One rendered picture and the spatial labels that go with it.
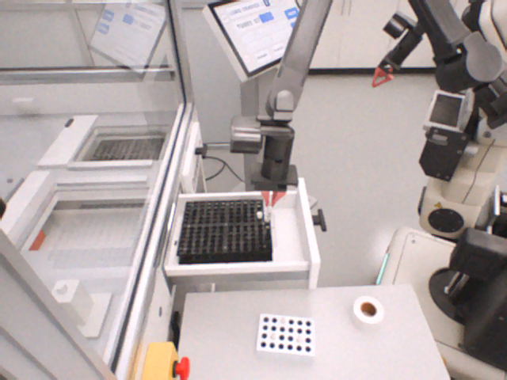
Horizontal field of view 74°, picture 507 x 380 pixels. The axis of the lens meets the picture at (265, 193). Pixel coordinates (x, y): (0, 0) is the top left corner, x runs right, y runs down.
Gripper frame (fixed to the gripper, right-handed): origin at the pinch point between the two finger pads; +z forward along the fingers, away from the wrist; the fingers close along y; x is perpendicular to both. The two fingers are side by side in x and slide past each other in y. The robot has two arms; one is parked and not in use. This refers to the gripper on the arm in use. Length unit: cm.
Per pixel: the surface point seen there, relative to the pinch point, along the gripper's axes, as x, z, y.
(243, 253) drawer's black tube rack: 8.2, 8.7, 5.6
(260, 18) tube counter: -99, -13, -1
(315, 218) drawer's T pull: -0.4, 5.3, -12.2
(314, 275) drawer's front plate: 14.0, 8.6, -10.1
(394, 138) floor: -173, 87, -124
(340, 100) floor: -240, 91, -94
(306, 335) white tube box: 23.7, 16.8, -8.5
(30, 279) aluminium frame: 39, -27, 27
